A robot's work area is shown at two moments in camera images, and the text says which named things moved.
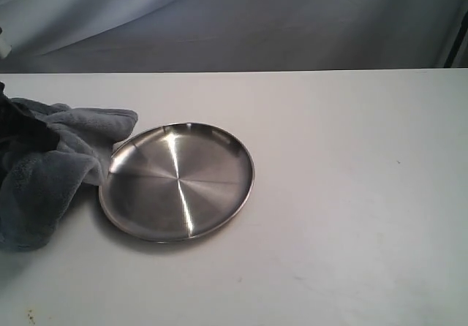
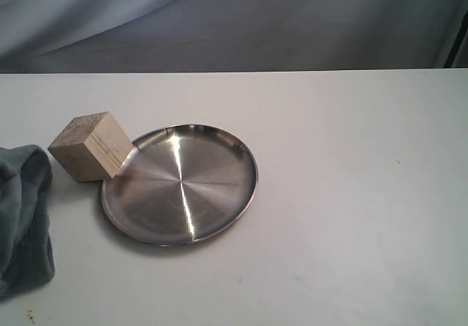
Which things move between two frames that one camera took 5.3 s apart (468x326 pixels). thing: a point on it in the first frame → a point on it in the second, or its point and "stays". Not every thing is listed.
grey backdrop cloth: x=165 y=23 stays
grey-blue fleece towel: x=47 y=152 → x=26 y=251
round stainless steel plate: x=177 y=182 stays
